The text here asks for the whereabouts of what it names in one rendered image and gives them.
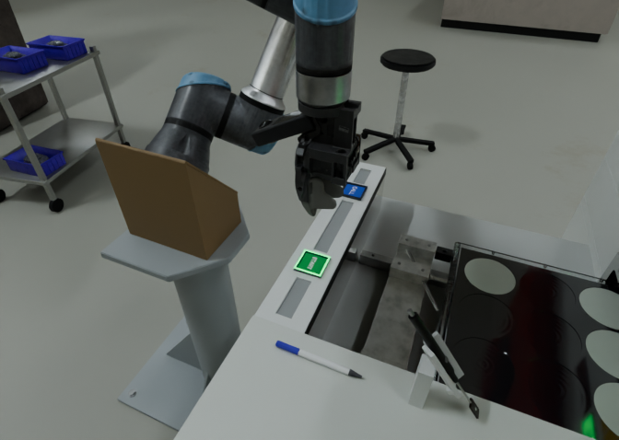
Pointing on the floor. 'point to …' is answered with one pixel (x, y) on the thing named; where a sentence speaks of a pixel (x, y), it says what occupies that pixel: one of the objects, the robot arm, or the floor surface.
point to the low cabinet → (533, 5)
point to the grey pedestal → (181, 372)
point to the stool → (399, 61)
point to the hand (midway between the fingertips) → (309, 207)
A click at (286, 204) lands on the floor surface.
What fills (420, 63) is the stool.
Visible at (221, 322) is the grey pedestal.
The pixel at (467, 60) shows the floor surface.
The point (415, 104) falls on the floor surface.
